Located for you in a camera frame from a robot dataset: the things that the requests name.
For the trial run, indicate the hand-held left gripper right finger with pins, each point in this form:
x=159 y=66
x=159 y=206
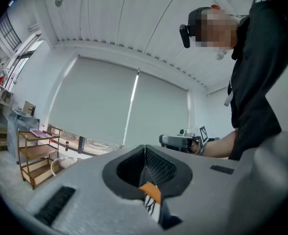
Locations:
x=207 y=192

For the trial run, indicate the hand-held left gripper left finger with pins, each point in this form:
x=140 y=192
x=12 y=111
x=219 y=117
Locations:
x=97 y=204

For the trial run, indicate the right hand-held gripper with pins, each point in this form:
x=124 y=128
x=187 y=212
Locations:
x=202 y=133

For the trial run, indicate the red book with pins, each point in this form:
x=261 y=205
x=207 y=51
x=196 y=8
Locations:
x=49 y=132

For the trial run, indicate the pink book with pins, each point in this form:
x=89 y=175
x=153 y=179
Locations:
x=37 y=133

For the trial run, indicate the person's right hand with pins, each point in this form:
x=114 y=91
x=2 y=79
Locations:
x=195 y=147

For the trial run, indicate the grey roller blind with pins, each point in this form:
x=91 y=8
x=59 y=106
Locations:
x=92 y=99
x=158 y=111

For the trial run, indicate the white window ledge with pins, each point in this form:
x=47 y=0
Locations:
x=85 y=155

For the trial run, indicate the orange cushion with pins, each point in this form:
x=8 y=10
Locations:
x=151 y=190

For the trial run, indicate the cola bottle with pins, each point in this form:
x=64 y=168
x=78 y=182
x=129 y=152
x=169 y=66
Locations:
x=66 y=144

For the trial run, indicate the wooden shelf cart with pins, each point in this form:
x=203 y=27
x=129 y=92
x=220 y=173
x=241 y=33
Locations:
x=36 y=150

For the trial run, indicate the white round clip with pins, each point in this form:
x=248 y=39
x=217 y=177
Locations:
x=220 y=55

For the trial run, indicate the grey marbled cabinet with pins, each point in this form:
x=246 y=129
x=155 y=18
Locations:
x=14 y=131

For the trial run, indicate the person's black shirt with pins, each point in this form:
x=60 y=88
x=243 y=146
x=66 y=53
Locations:
x=256 y=70

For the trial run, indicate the brown board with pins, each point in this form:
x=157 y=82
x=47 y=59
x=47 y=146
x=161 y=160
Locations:
x=29 y=108

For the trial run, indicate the person's head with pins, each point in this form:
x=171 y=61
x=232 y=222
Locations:
x=215 y=30

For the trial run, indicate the orange hair clip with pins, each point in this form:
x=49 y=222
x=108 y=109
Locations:
x=215 y=6

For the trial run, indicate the white desk wooden legs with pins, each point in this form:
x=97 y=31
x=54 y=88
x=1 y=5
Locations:
x=2 y=89

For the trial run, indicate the black balcony railing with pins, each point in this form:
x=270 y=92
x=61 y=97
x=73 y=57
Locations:
x=10 y=33

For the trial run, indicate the black window post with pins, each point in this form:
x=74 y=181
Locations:
x=81 y=144

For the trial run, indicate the black head camera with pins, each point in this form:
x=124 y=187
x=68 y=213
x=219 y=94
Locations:
x=184 y=35

